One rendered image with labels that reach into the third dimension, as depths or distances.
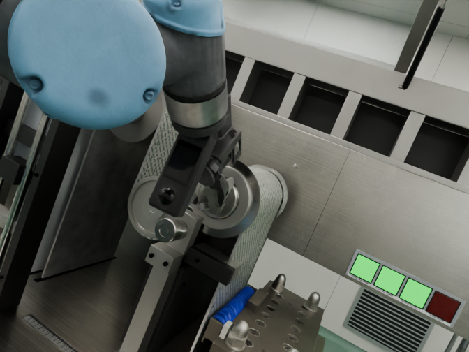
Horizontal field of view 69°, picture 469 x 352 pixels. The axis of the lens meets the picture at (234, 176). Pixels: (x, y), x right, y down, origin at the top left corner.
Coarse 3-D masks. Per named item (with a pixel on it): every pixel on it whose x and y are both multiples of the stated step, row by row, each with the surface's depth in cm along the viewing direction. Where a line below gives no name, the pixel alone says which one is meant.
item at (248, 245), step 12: (264, 228) 76; (240, 240) 61; (252, 240) 70; (264, 240) 82; (240, 252) 65; (252, 252) 75; (252, 264) 81; (240, 276) 74; (216, 288) 62; (228, 288) 69; (240, 288) 81; (216, 300) 64; (228, 300) 74; (216, 312) 68
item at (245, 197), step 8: (224, 168) 60; (232, 168) 60; (224, 176) 60; (232, 176) 60; (240, 176) 59; (200, 184) 62; (240, 184) 59; (240, 192) 59; (248, 192) 59; (240, 200) 59; (248, 200) 59; (192, 208) 62; (240, 208) 59; (248, 208) 59; (232, 216) 60; (240, 216) 59; (208, 224) 61; (216, 224) 60; (224, 224) 60; (232, 224) 59
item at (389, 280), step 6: (384, 270) 81; (390, 270) 80; (378, 276) 81; (384, 276) 81; (390, 276) 80; (396, 276) 80; (402, 276) 80; (378, 282) 81; (384, 282) 81; (390, 282) 80; (396, 282) 80; (384, 288) 81; (390, 288) 80; (396, 288) 80
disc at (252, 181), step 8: (240, 168) 60; (248, 168) 60; (248, 176) 60; (248, 184) 60; (256, 184) 59; (256, 192) 59; (256, 200) 59; (256, 208) 59; (248, 216) 60; (256, 216) 59; (240, 224) 60; (248, 224) 60; (208, 232) 62; (216, 232) 62; (224, 232) 61; (232, 232) 60; (240, 232) 60
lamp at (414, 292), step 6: (408, 282) 79; (414, 282) 79; (408, 288) 79; (414, 288) 79; (420, 288) 78; (426, 288) 78; (402, 294) 80; (408, 294) 79; (414, 294) 79; (420, 294) 78; (426, 294) 78; (408, 300) 79; (414, 300) 79; (420, 300) 78; (420, 306) 78
